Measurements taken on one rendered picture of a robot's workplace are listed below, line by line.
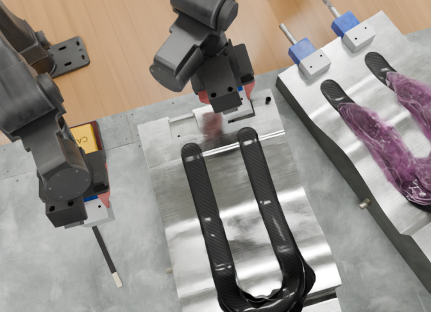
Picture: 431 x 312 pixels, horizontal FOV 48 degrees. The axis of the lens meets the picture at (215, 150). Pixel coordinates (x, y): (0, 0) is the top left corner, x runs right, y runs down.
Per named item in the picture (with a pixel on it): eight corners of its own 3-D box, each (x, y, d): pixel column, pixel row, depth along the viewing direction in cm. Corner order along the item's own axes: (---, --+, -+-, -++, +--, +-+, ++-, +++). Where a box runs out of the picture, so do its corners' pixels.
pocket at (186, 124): (169, 123, 94) (166, 116, 91) (194, 115, 95) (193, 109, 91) (174, 144, 93) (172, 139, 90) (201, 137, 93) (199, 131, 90)
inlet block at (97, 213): (71, 157, 87) (61, 150, 82) (99, 149, 87) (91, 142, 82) (87, 228, 84) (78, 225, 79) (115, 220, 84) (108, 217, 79)
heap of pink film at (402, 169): (327, 111, 93) (335, 97, 86) (399, 64, 96) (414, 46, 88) (412, 224, 88) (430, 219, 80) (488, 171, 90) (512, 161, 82)
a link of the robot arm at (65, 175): (110, 177, 64) (67, 120, 55) (52, 211, 63) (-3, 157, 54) (85, 125, 71) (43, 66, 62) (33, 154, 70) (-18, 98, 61)
